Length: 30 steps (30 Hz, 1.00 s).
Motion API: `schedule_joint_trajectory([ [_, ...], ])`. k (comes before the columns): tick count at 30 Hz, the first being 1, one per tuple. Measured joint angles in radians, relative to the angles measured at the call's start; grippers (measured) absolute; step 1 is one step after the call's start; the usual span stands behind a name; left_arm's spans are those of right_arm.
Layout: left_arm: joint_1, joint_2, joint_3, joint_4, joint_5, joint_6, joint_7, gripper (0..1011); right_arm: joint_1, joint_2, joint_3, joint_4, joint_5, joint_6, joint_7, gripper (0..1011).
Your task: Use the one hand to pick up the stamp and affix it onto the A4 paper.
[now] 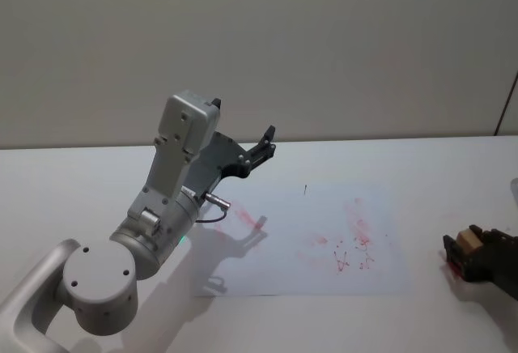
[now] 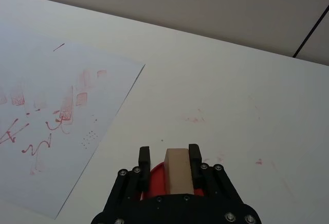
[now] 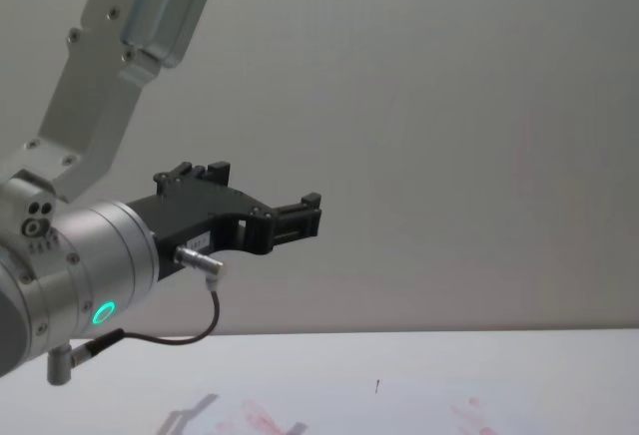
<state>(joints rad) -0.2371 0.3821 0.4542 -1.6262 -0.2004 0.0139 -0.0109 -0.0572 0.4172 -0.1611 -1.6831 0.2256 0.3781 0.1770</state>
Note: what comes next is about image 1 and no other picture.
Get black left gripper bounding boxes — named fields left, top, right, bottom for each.
left=188, top=97, right=278, bottom=199

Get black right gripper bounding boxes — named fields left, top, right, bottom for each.
left=443, top=225, right=518, bottom=302

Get small wooden stamp block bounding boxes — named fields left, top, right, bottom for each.
left=456, top=228, right=483, bottom=252

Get white table cloth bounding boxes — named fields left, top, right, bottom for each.
left=0, top=134, right=518, bottom=353

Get white paper sheet red marks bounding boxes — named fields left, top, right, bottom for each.
left=189, top=182, right=410, bottom=298

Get thin dark cable silver plug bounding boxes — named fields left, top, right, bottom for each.
left=193, top=192, right=232, bottom=224

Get plain pale wall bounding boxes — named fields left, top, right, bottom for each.
left=0, top=0, right=518, bottom=151

